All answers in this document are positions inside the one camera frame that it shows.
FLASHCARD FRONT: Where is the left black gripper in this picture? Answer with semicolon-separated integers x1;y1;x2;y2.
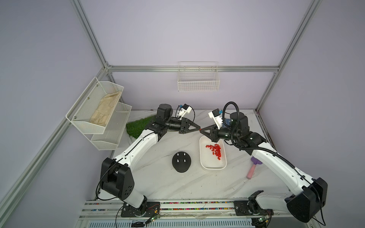
165;118;200;135

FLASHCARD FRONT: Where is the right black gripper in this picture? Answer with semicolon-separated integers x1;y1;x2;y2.
201;123;240;143

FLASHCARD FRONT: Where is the black round screw base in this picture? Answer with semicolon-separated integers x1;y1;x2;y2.
172;152;192;173

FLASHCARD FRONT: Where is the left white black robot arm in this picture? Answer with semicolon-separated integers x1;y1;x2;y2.
96;104;201;214

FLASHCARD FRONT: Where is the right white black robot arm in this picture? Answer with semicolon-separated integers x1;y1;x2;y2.
200;110;328;223

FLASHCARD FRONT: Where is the pile of red sleeves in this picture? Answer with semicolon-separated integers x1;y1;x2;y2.
205;143;221;160

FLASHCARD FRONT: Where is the white plastic tray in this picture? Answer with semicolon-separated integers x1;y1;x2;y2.
199;136;227;170

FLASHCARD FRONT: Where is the green artificial grass mat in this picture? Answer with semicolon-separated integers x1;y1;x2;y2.
126;116;156;139

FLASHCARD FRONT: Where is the lower white mesh shelf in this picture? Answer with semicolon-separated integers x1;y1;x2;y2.
90;102;132;151

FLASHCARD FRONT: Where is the white mesh shelf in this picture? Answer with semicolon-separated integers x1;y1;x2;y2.
66;78;124;135
90;102;132;151

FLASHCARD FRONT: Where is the beige cloth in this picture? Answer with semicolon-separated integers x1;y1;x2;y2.
89;91;122;127

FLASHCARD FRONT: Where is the upper white mesh shelf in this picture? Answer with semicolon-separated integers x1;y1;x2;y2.
66;78;124;135

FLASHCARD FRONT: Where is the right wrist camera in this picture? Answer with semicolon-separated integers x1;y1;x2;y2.
208;109;223;130

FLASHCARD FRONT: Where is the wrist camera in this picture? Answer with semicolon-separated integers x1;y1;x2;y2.
176;104;193;119
208;109;223;130

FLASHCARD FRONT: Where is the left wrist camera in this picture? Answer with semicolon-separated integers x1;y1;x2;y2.
176;104;193;119

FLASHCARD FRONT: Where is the white wire wall basket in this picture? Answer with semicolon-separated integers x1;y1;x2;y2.
177;61;220;92

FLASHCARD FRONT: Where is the pink purple handled tool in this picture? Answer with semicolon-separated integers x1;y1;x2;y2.
246;157;262;180

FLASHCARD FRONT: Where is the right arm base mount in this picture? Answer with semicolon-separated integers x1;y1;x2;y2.
233;190;273;216

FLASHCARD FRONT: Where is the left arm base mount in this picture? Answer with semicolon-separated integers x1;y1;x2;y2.
119;201;161;218

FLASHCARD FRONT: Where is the black corrugated cable conduit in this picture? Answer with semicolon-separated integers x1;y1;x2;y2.
222;101;303;183

